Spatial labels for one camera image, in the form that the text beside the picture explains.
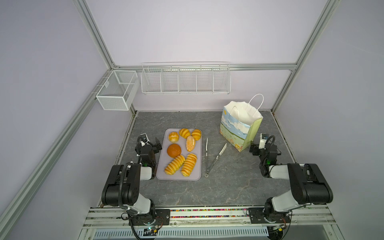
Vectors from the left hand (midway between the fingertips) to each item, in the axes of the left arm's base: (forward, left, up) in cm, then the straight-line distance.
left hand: (150, 141), depth 92 cm
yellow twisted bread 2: (+9, -21, -6) cm, 24 cm away
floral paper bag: (-2, -53, +16) cm, 55 cm away
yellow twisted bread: (+8, -29, -6) cm, 31 cm away
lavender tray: (-20, -28, -8) cm, 35 cm away
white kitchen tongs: (-17, -35, -9) cm, 40 cm away
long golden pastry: (-15, -24, -5) cm, 29 cm away
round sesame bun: (+6, -14, -5) cm, 16 cm away
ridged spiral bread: (-14, -15, -6) cm, 22 cm away
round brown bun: (-4, -14, -6) cm, 16 cm away
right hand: (-4, -69, -2) cm, 69 cm away
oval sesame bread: (0, -25, -5) cm, 26 cm away
